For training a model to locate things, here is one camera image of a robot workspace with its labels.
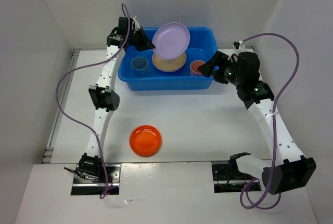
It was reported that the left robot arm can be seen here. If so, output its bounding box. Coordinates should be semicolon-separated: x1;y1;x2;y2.
76;17;155;182

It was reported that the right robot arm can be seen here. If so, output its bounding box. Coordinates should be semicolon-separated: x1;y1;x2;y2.
198;51;316;195

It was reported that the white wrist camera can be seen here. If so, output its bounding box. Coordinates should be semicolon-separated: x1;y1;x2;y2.
131;16;141;32
233;41;253;55

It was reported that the blue plastic bin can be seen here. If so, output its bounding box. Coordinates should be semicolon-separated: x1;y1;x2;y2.
118;27;217;91

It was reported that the blue cup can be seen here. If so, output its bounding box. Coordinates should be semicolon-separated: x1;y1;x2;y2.
131;57;148;77

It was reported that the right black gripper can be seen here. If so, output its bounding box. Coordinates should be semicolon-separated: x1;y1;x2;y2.
197;50;244;86

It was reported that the pink cup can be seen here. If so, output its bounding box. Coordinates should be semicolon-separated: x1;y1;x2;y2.
190;60;205;76

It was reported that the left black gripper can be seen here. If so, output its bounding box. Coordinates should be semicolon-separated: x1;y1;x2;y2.
127;26;155;51

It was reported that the purple plate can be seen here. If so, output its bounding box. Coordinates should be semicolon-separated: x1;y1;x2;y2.
152;22;190;60

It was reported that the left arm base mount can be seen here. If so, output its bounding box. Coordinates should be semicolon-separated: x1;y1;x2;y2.
64;164;121;196

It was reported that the orange plate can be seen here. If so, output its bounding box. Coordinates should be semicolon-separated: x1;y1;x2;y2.
129;125;162;157

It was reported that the yellow plate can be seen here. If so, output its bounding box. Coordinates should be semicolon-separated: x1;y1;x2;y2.
152;53;187;73

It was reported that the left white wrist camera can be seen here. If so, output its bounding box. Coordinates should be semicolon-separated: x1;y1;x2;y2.
131;16;141;32

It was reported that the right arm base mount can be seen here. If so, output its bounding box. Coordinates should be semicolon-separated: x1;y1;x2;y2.
211;161;253;193

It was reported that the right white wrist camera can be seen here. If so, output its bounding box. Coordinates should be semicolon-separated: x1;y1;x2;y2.
233;41;253;55

